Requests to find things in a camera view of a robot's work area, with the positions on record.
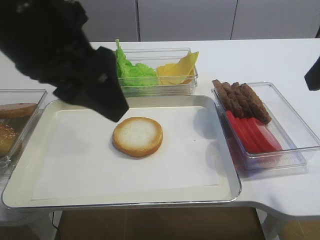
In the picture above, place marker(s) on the yellow cheese slices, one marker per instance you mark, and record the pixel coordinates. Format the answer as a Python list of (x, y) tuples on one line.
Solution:
[(178, 73)]

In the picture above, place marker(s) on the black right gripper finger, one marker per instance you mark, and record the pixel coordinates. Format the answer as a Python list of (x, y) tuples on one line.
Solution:
[(312, 77)]

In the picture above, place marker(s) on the brown beef patty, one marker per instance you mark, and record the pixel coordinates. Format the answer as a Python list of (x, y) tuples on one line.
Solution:
[(228, 99), (255, 104), (227, 86), (247, 112)]

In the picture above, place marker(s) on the white parchment paper sheet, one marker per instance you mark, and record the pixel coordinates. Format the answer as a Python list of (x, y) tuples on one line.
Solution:
[(80, 159)]

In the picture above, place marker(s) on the sesame top bun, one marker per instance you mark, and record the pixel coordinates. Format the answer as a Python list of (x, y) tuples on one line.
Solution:
[(7, 138)]

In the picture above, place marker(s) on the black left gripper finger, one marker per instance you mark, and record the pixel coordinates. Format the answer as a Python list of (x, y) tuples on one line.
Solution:
[(102, 91)]

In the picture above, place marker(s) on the red tomato slice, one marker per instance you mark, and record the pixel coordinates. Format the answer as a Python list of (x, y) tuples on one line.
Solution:
[(270, 137), (242, 134), (245, 125), (268, 147)]

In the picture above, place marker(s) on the bun half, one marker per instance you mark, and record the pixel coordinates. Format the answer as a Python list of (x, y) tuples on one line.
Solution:
[(17, 110), (138, 136)]

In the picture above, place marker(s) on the clear bin with patties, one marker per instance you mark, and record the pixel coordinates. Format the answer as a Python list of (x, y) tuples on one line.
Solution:
[(299, 143)]

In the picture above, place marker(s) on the clear bin with greens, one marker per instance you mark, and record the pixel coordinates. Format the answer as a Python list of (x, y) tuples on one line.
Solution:
[(158, 85)]

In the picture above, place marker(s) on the clear bin with buns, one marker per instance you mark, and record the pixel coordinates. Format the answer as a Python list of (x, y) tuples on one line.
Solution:
[(21, 125)]

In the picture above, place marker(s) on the white metal baking tray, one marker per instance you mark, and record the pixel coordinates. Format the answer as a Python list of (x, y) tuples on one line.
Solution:
[(18, 193)]

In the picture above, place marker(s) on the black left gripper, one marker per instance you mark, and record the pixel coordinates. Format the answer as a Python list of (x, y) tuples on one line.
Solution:
[(45, 41)]

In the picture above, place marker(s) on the green lettuce leaf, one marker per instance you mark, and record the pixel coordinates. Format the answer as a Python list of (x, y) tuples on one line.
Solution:
[(133, 75)]

